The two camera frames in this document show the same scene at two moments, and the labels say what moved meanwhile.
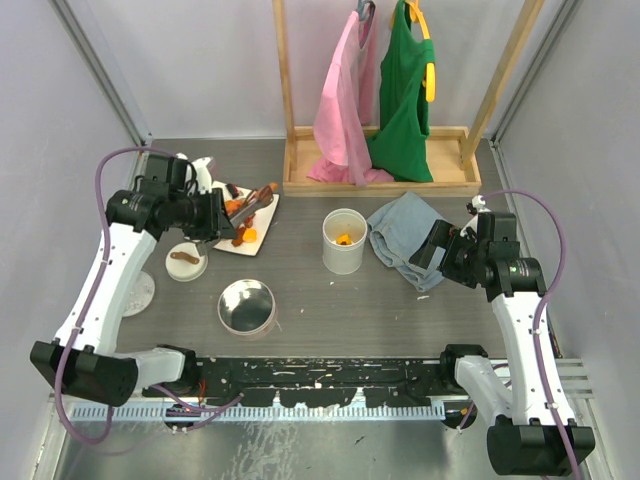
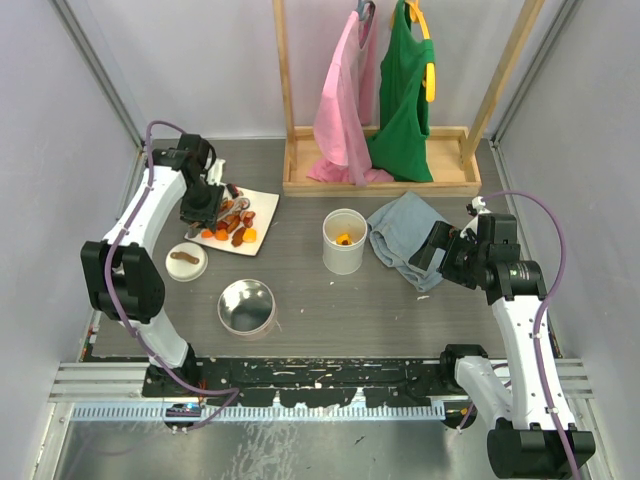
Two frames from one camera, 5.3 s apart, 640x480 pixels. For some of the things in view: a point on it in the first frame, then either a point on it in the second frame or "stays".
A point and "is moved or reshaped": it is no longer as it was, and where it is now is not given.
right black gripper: x=447 y=236 stays
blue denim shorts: x=394 y=232 stays
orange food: x=343 y=239 stays
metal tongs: x=255 y=202 is moved or reshaped
